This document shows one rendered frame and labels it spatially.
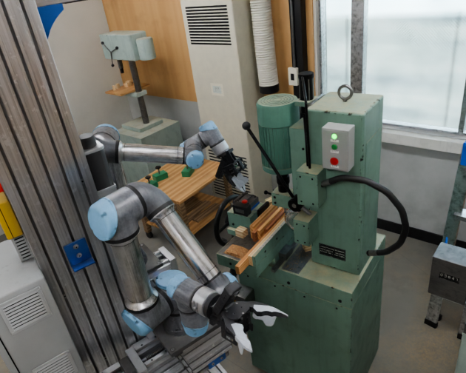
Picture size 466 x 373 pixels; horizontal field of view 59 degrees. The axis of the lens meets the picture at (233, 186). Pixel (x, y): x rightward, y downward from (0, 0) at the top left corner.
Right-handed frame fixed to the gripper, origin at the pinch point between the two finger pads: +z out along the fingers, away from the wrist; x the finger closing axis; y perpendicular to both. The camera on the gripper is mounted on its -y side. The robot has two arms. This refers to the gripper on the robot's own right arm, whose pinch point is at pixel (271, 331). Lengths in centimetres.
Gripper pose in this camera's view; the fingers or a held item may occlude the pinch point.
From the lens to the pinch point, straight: 107.3
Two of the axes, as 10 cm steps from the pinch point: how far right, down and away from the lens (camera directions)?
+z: 7.6, 2.3, -6.0
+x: -6.4, 3.2, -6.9
